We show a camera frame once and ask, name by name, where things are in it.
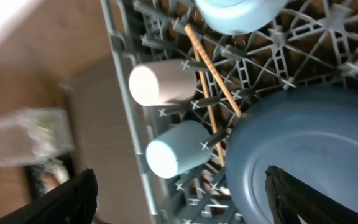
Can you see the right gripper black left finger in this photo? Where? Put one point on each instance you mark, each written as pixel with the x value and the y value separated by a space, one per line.
pixel 74 201

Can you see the clear plastic bin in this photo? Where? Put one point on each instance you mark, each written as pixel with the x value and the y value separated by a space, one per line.
pixel 33 135

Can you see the grey dishwasher rack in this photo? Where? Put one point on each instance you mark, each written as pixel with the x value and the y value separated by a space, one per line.
pixel 308 44

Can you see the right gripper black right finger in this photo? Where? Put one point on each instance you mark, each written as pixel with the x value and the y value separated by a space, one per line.
pixel 291 201

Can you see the wooden chopstick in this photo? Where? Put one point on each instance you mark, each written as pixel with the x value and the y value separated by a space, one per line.
pixel 210 109
pixel 200 49

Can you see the dark blue plate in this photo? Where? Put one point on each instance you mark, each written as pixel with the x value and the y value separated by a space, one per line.
pixel 311 133

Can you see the light blue cup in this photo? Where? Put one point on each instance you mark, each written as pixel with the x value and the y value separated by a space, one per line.
pixel 178 150

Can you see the black waste tray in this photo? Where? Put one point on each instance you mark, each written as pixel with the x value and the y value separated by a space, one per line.
pixel 44 177

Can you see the light blue bowl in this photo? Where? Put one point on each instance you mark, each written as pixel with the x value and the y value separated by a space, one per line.
pixel 234 17

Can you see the pink cup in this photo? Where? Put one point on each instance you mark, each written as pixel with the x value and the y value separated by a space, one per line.
pixel 161 83

